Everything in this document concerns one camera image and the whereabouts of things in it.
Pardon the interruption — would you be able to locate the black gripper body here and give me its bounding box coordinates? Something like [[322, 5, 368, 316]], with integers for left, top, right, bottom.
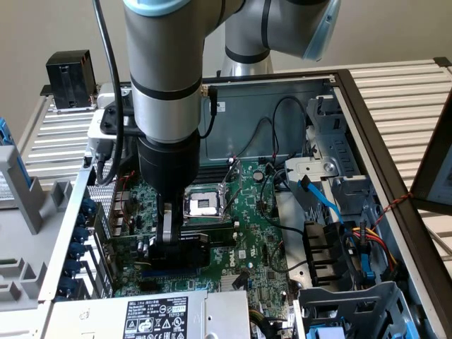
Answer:
[[136, 129, 202, 207]]

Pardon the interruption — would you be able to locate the green graphics card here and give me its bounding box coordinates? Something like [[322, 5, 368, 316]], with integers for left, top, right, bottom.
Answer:
[[100, 231, 213, 273]]

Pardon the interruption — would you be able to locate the silver CPU socket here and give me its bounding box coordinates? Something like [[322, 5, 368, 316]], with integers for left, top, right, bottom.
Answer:
[[182, 185, 234, 227]]

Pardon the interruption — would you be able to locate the thin metal locking lever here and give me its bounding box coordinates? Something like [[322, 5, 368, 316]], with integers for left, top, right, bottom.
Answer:
[[184, 211, 233, 222]]

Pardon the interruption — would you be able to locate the blue expansion slot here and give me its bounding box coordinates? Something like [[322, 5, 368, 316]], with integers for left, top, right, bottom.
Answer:
[[141, 269, 201, 279]]

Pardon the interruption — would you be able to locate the silver rear port block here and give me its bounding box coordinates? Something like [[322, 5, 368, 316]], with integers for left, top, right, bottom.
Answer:
[[111, 210, 126, 238], [112, 190, 131, 210]]

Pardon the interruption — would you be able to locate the grey metal PC case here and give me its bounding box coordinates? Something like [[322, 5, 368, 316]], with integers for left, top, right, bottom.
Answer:
[[37, 69, 452, 339]]

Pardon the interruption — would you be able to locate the perforated metal slot cover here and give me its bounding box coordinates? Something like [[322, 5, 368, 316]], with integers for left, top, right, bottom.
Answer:
[[93, 201, 111, 237]]

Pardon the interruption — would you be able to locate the green motherboard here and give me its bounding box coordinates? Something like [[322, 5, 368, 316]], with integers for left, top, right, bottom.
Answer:
[[109, 160, 296, 319]]

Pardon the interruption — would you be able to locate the silver socket cover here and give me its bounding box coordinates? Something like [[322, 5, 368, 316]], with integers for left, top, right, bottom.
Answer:
[[219, 157, 245, 217]]

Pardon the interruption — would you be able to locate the silver finned heatsink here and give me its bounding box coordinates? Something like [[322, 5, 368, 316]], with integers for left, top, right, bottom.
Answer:
[[219, 273, 248, 292]]

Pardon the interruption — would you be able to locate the silver power supply unit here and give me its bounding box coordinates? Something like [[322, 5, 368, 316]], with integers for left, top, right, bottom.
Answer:
[[41, 289, 254, 339]]

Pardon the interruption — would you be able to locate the black box fixture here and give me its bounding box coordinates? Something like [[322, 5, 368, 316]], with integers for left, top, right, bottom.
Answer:
[[45, 49, 98, 111]]

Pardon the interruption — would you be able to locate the black plastic fan shroud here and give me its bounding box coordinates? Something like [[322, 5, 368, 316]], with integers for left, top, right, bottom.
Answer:
[[302, 220, 354, 290]]

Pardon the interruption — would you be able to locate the grey parts rack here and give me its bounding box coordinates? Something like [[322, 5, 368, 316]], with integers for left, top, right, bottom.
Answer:
[[0, 145, 74, 311]]

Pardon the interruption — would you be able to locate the grey metal disk bay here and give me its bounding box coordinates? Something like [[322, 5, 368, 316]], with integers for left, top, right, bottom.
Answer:
[[284, 94, 378, 227]]

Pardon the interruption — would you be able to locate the blue plastic drive carrier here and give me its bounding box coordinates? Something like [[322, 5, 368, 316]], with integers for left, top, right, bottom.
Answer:
[[306, 317, 346, 339]]

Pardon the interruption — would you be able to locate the grey perforated drive cage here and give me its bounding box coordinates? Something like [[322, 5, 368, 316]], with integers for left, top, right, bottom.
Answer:
[[292, 280, 430, 339]]

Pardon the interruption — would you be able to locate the blue plastic latch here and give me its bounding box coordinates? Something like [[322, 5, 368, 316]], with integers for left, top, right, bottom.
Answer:
[[359, 252, 376, 283]]

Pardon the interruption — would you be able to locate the black power connector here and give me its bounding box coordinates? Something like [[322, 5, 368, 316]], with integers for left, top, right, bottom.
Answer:
[[383, 264, 407, 283]]

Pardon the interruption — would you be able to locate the black framed monitor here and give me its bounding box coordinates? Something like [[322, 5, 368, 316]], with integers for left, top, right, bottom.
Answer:
[[411, 83, 452, 215]]

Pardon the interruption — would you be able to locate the red black twisted wire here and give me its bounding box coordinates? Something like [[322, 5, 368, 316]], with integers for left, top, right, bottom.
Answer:
[[115, 170, 138, 213], [374, 192, 414, 227]]

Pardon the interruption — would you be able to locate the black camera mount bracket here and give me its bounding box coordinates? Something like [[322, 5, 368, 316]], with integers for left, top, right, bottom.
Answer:
[[100, 107, 142, 138]]

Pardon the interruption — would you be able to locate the black angled plug cable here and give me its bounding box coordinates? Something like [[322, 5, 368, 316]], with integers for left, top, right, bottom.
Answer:
[[199, 86, 219, 139]]

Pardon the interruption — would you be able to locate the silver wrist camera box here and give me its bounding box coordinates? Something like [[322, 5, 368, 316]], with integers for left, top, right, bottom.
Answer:
[[87, 109, 123, 160]]

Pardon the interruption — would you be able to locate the thick black camera cable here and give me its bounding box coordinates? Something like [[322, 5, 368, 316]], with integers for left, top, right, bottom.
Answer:
[[92, 0, 125, 187]]

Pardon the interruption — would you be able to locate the yellow black wire bundle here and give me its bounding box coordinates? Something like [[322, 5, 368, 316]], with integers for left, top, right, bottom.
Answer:
[[249, 307, 296, 339]]

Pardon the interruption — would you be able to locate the blue flat data wire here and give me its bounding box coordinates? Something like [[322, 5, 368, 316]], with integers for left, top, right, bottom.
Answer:
[[298, 178, 345, 225]]

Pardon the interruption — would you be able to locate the coloured power wire harness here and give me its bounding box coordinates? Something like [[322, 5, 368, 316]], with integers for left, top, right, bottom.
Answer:
[[344, 225, 400, 273]]

